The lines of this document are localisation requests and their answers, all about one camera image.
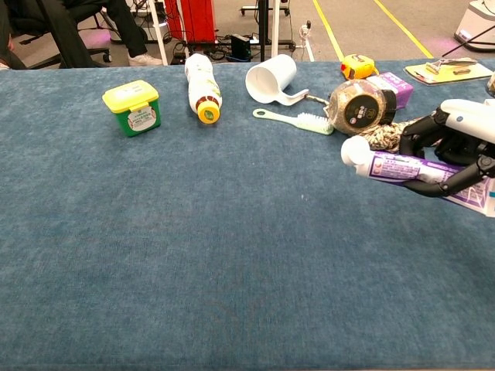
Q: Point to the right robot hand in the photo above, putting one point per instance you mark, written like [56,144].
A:
[468,120]

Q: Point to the purple white toothpaste tube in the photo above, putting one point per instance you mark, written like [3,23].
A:
[390,168]

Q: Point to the round seed jar black lid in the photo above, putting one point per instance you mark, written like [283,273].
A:
[359,108]

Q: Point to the razor on yellow card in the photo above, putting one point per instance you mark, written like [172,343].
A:
[452,73]

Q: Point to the purple small box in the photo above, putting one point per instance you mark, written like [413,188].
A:
[400,87]

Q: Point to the thin black rod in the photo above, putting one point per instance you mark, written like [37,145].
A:
[468,41]

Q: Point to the white machine base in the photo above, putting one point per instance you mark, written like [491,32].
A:
[477,23]

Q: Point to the yellow tape measure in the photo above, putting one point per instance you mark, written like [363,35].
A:
[357,67]

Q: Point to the mint green brush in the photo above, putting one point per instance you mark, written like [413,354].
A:
[309,123]

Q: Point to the white plastic mug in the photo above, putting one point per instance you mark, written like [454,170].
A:
[267,83]

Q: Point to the black box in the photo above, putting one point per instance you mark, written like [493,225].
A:
[240,46]

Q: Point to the white bottle yellow cap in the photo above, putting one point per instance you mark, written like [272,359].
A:
[203,85]

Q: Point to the red cabinet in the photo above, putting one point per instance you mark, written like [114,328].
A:
[191,19]

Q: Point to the blue table mat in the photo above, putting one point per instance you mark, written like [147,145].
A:
[193,251]

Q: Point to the white shoe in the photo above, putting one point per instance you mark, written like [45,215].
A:
[145,60]

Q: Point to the yellow lidded green box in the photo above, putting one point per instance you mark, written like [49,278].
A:
[131,104]

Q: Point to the person in black trousers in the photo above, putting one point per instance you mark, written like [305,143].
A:
[58,35]
[127,27]

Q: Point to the black office chair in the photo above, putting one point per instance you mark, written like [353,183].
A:
[94,42]

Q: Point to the white upright post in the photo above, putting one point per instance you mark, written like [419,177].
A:
[275,27]

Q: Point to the white frame leg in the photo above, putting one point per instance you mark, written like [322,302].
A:
[159,35]

